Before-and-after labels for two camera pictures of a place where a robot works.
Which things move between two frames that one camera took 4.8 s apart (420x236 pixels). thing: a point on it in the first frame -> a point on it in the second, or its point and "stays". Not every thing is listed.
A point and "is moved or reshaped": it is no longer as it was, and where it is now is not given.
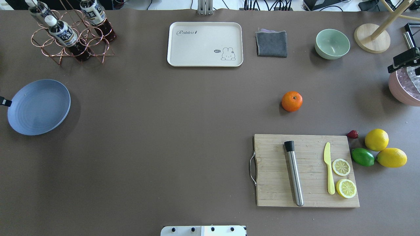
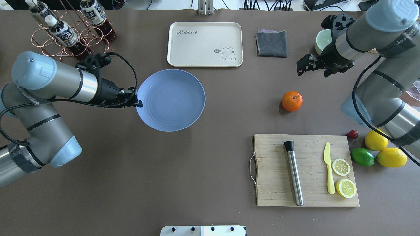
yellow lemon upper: [391, 157] stays
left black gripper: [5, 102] -> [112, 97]
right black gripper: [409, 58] -> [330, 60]
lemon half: [346, 188] stays
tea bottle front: [63, 33] stays
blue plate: [39, 108] is moved or reshaped
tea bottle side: [95, 14] stays
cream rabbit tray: [205, 44] stays
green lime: [363, 156] stays
